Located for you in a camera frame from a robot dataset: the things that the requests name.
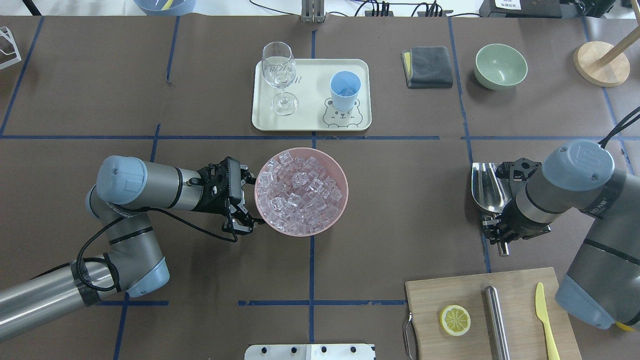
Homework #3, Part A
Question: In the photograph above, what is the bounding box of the metal ice scoop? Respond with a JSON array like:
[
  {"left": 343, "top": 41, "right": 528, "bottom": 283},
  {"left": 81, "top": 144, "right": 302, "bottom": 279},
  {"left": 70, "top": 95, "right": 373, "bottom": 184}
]
[{"left": 471, "top": 162, "right": 512, "bottom": 256}]

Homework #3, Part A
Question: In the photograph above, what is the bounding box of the clear wine glass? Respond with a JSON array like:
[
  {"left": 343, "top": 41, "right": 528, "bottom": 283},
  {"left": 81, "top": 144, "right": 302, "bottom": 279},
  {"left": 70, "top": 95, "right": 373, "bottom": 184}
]
[{"left": 261, "top": 41, "right": 298, "bottom": 116}]

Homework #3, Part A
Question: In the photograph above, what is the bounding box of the wooden paper towel stand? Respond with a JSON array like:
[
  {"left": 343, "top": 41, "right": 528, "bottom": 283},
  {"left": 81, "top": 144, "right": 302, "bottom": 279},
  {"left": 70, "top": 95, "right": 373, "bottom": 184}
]
[{"left": 573, "top": 27, "right": 640, "bottom": 88}]

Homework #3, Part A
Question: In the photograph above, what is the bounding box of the pink bowl of ice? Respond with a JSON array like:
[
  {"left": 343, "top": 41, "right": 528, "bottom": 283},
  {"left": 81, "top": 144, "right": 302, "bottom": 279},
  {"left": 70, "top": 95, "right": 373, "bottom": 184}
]
[{"left": 254, "top": 147, "right": 349, "bottom": 237}]

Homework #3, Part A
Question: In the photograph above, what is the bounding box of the grey folded cloth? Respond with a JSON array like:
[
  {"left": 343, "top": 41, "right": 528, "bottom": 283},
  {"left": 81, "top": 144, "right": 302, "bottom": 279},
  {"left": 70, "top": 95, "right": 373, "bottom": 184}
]
[{"left": 401, "top": 46, "right": 453, "bottom": 89}]

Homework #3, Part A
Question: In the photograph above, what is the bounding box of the yellow plastic knife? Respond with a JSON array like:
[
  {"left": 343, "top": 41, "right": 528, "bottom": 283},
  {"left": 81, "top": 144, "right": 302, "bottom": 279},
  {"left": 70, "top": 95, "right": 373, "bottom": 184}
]
[{"left": 534, "top": 282, "right": 560, "bottom": 360}]

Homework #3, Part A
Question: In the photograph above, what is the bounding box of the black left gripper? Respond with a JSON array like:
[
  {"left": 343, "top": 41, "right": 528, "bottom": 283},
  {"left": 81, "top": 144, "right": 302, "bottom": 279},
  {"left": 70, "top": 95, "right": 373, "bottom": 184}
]
[{"left": 188, "top": 156, "right": 257, "bottom": 236}]

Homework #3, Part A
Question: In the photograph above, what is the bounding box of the steel cylinder muddler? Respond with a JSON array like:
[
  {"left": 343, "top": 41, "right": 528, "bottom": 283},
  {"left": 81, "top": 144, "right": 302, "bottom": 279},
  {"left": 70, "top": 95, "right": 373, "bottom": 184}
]
[{"left": 483, "top": 285, "right": 511, "bottom": 360}]

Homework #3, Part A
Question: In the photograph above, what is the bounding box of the blue plastic cup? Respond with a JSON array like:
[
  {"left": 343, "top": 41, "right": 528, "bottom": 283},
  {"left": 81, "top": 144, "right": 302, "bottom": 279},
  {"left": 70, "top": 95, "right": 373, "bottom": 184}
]
[{"left": 329, "top": 70, "right": 362, "bottom": 112}]

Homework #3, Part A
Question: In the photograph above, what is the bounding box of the wooden cutting board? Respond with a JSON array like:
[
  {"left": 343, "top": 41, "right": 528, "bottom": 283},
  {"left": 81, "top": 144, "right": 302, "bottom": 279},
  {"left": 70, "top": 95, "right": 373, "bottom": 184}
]
[{"left": 405, "top": 267, "right": 582, "bottom": 360}]

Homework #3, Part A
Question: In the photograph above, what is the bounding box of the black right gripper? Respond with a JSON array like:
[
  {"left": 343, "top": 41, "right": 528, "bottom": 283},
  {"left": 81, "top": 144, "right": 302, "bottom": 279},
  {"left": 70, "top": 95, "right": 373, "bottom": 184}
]
[{"left": 490, "top": 158, "right": 551, "bottom": 244}]

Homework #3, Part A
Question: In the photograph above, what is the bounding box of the green ceramic bowl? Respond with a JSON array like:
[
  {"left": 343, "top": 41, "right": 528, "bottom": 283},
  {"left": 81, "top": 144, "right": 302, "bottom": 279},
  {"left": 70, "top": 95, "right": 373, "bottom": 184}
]
[{"left": 473, "top": 43, "right": 528, "bottom": 91}]

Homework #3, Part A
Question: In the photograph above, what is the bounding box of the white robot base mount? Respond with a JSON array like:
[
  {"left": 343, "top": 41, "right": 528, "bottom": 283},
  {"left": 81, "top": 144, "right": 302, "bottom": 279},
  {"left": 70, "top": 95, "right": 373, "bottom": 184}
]
[{"left": 244, "top": 342, "right": 377, "bottom": 360}]

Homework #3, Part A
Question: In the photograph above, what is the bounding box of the cream serving tray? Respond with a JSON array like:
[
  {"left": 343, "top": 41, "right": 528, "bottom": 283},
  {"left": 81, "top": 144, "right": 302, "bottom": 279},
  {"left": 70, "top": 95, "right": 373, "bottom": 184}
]
[{"left": 252, "top": 58, "right": 373, "bottom": 132}]

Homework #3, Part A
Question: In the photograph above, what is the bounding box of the white wire cup rack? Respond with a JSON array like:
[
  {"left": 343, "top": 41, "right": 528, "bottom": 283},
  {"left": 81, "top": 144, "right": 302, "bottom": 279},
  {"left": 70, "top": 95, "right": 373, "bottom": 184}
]
[{"left": 0, "top": 26, "right": 22, "bottom": 70}]

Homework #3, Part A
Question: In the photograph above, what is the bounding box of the lemon half slice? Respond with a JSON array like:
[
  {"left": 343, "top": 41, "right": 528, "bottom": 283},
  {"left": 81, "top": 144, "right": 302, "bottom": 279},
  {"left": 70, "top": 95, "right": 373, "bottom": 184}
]
[{"left": 439, "top": 304, "right": 471, "bottom": 337}]

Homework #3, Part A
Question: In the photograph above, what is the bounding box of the blue bowl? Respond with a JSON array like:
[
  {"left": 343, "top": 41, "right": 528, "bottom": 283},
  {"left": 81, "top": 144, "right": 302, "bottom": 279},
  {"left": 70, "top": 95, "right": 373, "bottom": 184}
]
[{"left": 134, "top": 0, "right": 197, "bottom": 17}]

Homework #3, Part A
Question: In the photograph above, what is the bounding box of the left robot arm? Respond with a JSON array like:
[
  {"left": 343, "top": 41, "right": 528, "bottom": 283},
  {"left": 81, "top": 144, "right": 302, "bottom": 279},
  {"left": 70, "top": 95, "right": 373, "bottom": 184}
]
[{"left": 0, "top": 155, "right": 265, "bottom": 341}]

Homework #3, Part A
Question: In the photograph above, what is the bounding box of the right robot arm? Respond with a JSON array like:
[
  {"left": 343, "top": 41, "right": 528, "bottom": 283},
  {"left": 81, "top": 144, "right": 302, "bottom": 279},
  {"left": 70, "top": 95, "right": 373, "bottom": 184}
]
[{"left": 470, "top": 139, "right": 640, "bottom": 330}]

